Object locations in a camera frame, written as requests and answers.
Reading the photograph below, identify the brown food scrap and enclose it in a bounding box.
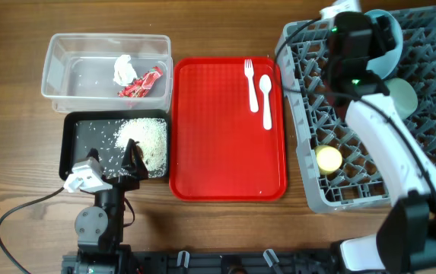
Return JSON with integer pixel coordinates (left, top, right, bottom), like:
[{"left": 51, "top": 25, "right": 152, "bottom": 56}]
[{"left": 135, "top": 141, "right": 144, "bottom": 160}]

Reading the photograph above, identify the light blue plate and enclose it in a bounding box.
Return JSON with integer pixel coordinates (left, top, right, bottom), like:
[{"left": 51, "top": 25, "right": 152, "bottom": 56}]
[{"left": 365, "top": 9, "right": 403, "bottom": 79}]

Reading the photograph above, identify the white rice pile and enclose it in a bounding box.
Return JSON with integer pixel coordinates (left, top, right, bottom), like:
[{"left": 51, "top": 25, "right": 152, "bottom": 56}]
[{"left": 114, "top": 118, "right": 167, "bottom": 178}]

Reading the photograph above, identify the green bowl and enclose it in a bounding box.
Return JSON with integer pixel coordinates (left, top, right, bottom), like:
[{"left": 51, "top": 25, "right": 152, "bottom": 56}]
[{"left": 385, "top": 78, "right": 418, "bottom": 119}]

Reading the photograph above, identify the red snack wrapper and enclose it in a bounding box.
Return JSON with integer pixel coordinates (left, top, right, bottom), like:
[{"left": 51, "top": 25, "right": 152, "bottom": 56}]
[{"left": 118, "top": 66, "right": 164, "bottom": 98}]

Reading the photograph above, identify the white tissue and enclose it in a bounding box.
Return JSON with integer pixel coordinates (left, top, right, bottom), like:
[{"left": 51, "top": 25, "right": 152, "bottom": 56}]
[{"left": 113, "top": 55, "right": 138, "bottom": 87}]

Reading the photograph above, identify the white plastic spoon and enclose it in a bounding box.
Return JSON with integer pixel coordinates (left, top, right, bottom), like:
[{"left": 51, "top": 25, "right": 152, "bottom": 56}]
[{"left": 259, "top": 75, "right": 272, "bottom": 130}]

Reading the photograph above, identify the yellow cup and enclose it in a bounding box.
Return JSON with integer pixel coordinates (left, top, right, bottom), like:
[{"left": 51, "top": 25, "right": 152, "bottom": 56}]
[{"left": 314, "top": 145, "right": 342, "bottom": 175}]

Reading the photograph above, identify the white plastic fork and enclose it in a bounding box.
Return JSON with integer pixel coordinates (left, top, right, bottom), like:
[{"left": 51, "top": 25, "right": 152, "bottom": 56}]
[{"left": 244, "top": 59, "right": 259, "bottom": 113}]

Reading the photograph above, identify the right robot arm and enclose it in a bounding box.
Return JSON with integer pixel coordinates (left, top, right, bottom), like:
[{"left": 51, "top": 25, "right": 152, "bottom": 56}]
[{"left": 322, "top": 11, "right": 436, "bottom": 273}]

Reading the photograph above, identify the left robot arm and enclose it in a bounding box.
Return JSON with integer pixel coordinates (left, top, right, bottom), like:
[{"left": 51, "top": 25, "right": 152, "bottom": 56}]
[{"left": 61, "top": 139, "right": 148, "bottom": 274}]

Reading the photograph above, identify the grey dishwasher rack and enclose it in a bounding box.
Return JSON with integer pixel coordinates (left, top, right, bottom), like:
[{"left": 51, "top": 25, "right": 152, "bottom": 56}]
[{"left": 275, "top": 5, "right": 436, "bottom": 213}]

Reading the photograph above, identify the black plastic tray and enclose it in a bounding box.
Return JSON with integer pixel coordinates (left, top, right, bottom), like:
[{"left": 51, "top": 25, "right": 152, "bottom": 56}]
[{"left": 59, "top": 109, "right": 170, "bottom": 180}]

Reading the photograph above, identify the clear plastic bin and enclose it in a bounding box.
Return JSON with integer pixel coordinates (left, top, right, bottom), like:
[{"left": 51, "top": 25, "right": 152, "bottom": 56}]
[{"left": 41, "top": 33, "right": 173, "bottom": 113}]

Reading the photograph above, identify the red serving tray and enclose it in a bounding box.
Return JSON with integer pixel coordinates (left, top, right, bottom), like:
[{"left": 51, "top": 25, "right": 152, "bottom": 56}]
[{"left": 169, "top": 57, "right": 288, "bottom": 202}]

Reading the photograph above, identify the left black cable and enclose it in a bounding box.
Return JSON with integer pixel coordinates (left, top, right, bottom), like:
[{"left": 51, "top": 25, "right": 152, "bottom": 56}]
[{"left": 0, "top": 186, "right": 68, "bottom": 274}]

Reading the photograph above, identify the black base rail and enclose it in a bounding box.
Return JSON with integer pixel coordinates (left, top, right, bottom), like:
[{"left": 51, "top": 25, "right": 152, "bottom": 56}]
[{"left": 61, "top": 249, "right": 338, "bottom": 274}]

